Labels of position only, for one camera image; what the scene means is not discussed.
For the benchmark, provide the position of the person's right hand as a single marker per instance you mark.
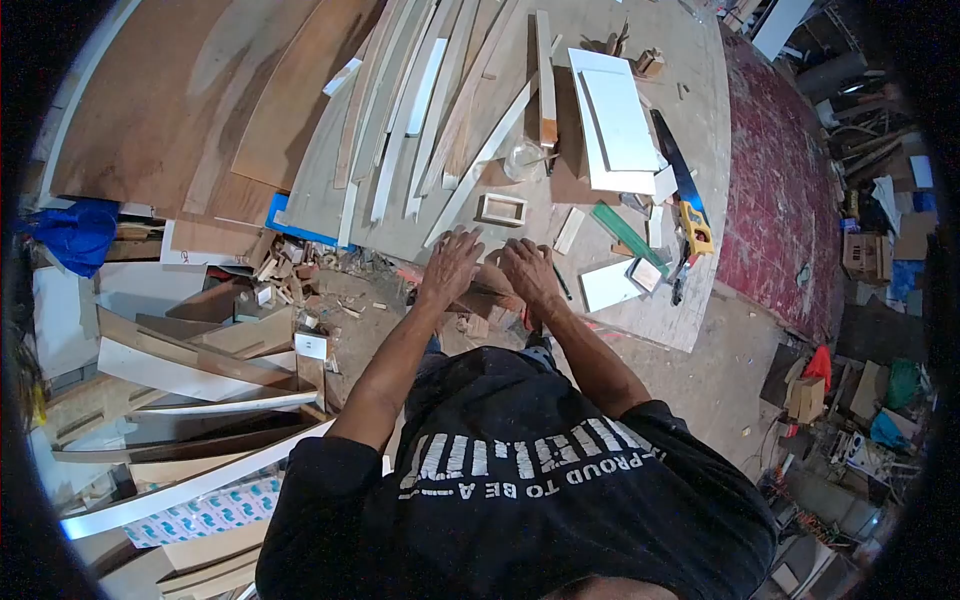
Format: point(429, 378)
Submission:
point(534, 276)

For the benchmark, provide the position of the person's left hand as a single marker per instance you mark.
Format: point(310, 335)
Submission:
point(448, 270)

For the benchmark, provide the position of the person's right fingers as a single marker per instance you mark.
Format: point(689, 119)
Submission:
point(519, 251)

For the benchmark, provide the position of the person's left fingers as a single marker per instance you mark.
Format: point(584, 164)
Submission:
point(465, 244)

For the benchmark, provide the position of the brown wooden piece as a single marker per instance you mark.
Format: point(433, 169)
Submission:
point(489, 294)

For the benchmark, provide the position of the dark pencil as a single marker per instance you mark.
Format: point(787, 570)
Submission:
point(562, 282)

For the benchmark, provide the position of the short pale wood strip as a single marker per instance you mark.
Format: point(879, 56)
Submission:
point(569, 231)

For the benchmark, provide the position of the long white wood strip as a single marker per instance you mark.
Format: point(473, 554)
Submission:
point(480, 165)

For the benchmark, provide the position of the white square panel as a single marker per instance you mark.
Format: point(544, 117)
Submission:
point(609, 285)

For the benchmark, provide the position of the green flat strip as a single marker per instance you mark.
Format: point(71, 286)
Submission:
point(626, 234)

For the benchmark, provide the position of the person's legs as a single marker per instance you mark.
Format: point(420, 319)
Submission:
point(431, 351)

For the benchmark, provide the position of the small white brown-edged tile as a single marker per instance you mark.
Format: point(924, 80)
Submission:
point(646, 274)

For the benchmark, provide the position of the pile of long wood strips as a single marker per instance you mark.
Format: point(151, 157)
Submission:
point(420, 112)

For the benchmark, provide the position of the stack of white panels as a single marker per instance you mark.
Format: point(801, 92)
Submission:
point(619, 127)

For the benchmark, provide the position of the pale strip with brown end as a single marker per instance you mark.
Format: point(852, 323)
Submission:
point(546, 82)

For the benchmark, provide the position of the pile of wood scraps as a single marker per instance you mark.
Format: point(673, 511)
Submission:
point(289, 270)

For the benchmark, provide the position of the blue board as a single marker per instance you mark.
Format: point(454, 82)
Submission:
point(279, 217)

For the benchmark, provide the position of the small wooden block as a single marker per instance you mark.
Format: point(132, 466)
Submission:
point(649, 62)

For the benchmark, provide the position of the person's body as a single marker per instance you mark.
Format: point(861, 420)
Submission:
point(525, 510)

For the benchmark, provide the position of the pile of curved wood boards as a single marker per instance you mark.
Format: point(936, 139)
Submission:
point(195, 390)

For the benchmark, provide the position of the red cloth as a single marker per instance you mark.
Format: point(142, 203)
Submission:
point(819, 364)

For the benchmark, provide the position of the cardboard box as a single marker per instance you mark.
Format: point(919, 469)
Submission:
point(806, 399)

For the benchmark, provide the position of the large brown plywood sheets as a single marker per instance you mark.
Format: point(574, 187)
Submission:
point(172, 105)

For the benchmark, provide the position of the wooden crate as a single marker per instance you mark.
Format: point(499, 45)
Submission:
point(866, 256)

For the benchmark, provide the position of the white sheet with blue print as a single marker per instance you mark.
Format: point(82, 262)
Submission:
point(202, 514)

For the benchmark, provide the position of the blue cloth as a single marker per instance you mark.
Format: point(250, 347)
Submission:
point(75, 232)

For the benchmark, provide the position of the small rectangular wooden frame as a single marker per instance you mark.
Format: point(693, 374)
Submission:
point(484, 210)

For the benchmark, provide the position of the white switch plate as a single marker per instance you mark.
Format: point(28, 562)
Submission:
point(310, 346)

